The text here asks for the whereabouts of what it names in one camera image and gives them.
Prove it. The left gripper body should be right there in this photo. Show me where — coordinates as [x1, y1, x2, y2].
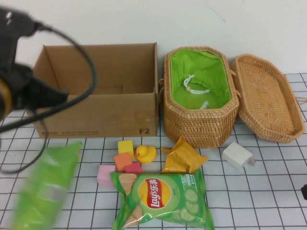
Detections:
[0, 63, 34, 122]

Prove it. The green Lay's chips bag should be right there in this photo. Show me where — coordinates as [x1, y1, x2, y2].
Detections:
[9, 140, 83, 230]
[110, 169, 215, 230]

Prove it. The yellow snack packet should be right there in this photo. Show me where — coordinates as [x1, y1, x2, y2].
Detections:
[160, 146, 192, 174]
[176, 136, 208, 173]

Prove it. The brown cardboard box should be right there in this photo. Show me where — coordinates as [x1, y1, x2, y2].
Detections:
[31, 42, 160, 139]

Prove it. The woven rattan basket lid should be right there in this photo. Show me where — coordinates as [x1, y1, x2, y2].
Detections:
[231, 54, 307, 144]

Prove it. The pink foam cube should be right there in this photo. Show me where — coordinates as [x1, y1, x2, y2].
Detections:
[97, 164, 116, 188]

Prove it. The yellow foam cube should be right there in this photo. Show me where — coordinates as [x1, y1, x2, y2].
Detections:
[117, 140, 134, 160]

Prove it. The woven rattan basket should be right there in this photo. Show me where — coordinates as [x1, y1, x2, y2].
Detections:
[161, 46, 240, 149]

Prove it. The orange foam cube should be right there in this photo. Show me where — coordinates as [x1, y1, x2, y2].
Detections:
[114, 153, 134, 173]

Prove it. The red foam cube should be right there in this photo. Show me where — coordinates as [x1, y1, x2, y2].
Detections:
[124, 161, 144, 174]

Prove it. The yellow rubber duck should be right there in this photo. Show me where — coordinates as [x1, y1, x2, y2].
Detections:
[134, 145, 157, 164]

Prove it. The green fabric basket liner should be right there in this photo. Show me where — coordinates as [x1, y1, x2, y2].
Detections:
[169, 48, 233, 110]

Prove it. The white USB wall charger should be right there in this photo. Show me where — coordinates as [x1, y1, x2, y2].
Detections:
[222, 141, 256, 171]

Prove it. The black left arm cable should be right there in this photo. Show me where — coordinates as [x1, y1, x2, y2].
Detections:
[0, 23, 98, 173]

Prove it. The white drawstring cord with bead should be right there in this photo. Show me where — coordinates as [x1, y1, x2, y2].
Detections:
[183, 75, 209, 110]

